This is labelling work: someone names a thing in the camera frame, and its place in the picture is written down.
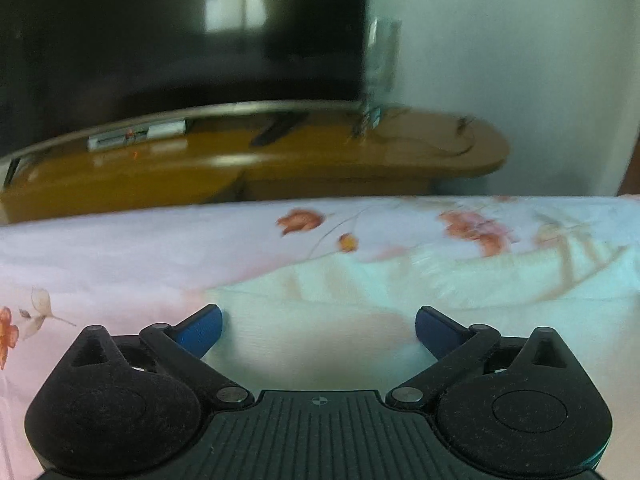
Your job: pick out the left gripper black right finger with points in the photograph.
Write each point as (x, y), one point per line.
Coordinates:
(458, 351)

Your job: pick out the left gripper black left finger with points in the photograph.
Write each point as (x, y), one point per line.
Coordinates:
(178, 350)

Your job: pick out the white knit sweater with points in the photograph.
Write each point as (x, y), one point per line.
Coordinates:
(339, 323)

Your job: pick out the pink floral bed sheet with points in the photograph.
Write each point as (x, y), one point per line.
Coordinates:
(126, 271)

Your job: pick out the wooden TV stand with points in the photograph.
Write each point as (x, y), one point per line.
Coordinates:
(216, 162)

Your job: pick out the silver set-top box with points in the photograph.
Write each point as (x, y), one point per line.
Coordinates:
(135, 134)

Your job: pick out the curved black television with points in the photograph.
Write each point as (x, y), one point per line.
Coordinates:
(72, 65)

